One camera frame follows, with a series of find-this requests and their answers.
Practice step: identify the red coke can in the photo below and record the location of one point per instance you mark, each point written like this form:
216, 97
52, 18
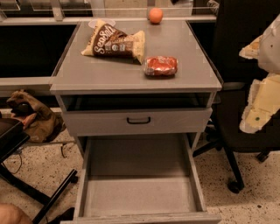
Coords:
160, 66

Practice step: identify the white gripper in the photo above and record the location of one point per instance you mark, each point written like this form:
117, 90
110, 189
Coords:
270, 51

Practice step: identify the closed grey top drawer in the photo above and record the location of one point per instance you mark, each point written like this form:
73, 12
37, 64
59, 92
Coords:
113, 122

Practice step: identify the open grey middle drawer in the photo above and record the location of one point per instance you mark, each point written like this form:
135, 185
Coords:
146, 179

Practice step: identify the black office chair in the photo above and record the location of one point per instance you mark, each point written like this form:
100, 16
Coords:
238, 23

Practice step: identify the black drawer handle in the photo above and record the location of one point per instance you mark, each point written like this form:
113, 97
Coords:
138, 121

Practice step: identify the brown sea salt chip bag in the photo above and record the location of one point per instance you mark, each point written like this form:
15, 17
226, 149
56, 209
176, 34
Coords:
108, 41

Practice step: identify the brown bag on floor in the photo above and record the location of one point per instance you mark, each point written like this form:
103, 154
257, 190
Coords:
40, 122

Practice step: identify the orange fruit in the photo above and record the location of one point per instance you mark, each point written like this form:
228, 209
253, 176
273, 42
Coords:
155, 15

